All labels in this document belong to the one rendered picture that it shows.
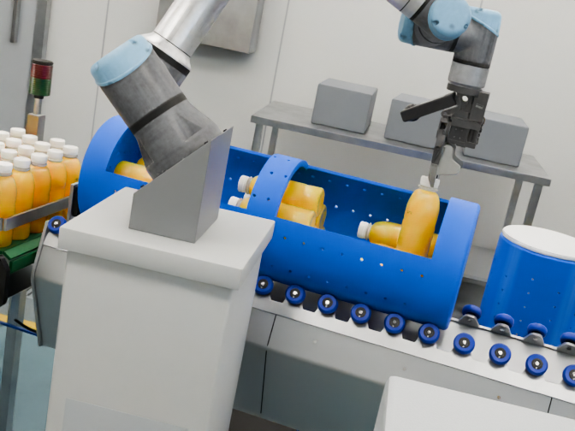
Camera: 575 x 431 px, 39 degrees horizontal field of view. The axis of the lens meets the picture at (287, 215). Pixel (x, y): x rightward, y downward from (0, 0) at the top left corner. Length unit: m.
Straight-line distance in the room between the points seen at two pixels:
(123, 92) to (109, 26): 4.08
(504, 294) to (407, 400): 2.06
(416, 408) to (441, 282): 1.32
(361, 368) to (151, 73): 0.77
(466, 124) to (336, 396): 0.66
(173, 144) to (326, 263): 0.48
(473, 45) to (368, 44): 3.53
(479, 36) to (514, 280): 0.95
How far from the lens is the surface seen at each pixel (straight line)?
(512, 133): 4.48
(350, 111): 4.45
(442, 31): 1.48
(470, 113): 1.68
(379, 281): 1.70
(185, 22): 1.59
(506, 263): 2.42
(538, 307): 2.40
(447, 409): 0.37
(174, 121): 1.42
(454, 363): 1.76
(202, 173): 1.38
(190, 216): 1.41
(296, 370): 1.83
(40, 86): 2.49
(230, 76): 5.30
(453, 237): 1.68
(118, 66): 1.44
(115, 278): 1.42
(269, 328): 1.81
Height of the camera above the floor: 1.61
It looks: 16 degrees down
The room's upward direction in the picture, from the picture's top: 11 degrees clockwise
